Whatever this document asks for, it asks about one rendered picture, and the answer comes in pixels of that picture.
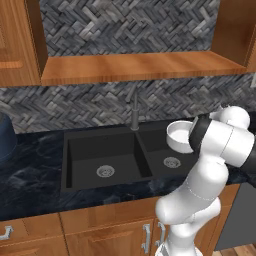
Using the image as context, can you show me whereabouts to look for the black double basin sink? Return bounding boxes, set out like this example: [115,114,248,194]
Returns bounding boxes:
[60,127,202,193]

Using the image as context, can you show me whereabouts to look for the white saucepan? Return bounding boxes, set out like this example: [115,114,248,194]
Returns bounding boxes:
[165,120,198,155]

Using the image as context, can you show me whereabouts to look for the wooden panel under sink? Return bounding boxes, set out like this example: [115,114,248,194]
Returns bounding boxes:
[59,195,162,235]

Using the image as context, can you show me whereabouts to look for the dark grey tap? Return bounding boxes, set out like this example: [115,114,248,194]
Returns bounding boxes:
[129,87,141,132]

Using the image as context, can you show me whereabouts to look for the dark blue round vessel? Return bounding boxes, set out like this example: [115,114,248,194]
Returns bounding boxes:
[0,111,18,163]

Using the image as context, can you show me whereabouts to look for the wooden drawer front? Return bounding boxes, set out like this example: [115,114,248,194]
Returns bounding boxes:
[0,212,65,247]

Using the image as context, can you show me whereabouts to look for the grey dishwasher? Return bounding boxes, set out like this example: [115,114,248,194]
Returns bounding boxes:
[214,181,256,252]

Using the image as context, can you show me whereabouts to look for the wooden wall shelf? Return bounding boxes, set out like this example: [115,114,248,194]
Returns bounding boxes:
[40,50,248,87]

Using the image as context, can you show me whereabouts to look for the silver door handle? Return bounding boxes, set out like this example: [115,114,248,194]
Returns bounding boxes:
[154,221,167,250]
[140,223,152,255]

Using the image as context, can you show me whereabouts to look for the wooden wall cupboard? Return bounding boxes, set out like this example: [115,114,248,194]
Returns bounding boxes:
[211,0,256,73]
[0,0,50,88]

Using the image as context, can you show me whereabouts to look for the silver drawer handle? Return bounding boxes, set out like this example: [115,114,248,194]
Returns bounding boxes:
[0,225,15,241]

